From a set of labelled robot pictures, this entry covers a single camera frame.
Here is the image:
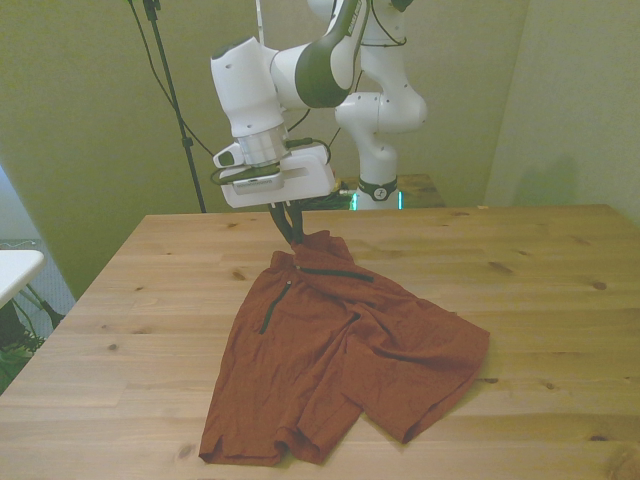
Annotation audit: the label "thin black tripod cable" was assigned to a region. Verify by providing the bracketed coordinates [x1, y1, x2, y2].
[127, 0, 217, 155]

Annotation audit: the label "white side table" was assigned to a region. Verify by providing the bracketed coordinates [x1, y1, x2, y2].
[0, 248, 47, 309]

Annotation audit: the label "rust red zip-pocket shorts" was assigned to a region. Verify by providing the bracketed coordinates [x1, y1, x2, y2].
[198, 229, 491, 466]

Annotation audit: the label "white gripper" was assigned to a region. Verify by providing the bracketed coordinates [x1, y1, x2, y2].
[221, 144, 336, 246]

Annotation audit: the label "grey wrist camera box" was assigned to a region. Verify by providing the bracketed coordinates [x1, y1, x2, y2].
[210, 142, 282, 186]

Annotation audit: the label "green plant leaves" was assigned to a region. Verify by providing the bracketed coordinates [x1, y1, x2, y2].
[0, 335, 47, 386]

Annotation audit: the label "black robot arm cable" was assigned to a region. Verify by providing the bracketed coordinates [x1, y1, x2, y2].
[279, 0, 409, 152]

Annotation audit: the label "black tripod stand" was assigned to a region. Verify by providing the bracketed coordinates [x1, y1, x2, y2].
[142, 0, 208, 214]

